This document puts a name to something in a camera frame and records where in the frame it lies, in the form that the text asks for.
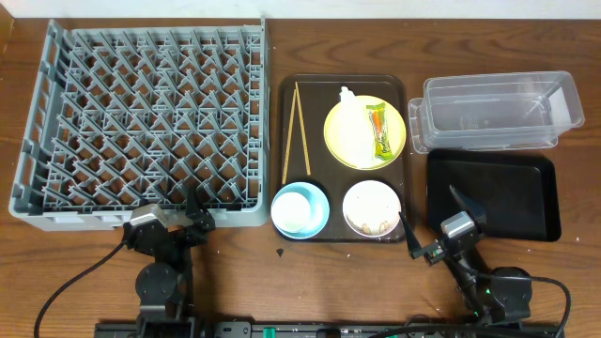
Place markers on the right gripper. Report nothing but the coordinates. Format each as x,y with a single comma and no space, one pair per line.
413,244

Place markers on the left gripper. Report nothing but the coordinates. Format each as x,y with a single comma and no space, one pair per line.
171,233

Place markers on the pink white bowl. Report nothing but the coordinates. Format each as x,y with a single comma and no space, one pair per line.
371,208

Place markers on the small white cup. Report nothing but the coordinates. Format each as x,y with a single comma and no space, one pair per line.
291,212

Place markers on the yellow round plate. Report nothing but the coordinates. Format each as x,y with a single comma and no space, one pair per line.
396,129

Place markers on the white napkin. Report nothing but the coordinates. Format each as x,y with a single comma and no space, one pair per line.
355,132

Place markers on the green orange snack wrapper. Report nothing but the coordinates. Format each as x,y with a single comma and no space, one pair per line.
377,116

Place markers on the wooden chopstick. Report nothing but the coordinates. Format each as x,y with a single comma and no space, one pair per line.
303,132
289,136

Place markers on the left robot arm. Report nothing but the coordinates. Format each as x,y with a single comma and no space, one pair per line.
165,287

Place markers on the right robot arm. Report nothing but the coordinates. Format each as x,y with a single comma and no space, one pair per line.
500,295

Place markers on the black rectangular tray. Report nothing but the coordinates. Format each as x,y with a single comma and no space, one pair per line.
517,192

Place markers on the grey plastic dish rack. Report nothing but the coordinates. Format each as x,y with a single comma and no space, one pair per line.
121,117

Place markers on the clear plastic bin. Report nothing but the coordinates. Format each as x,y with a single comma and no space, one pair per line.
492,112

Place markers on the dark brown serving tray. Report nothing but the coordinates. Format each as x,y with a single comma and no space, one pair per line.
318,94

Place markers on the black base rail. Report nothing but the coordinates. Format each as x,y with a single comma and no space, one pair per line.
240,329

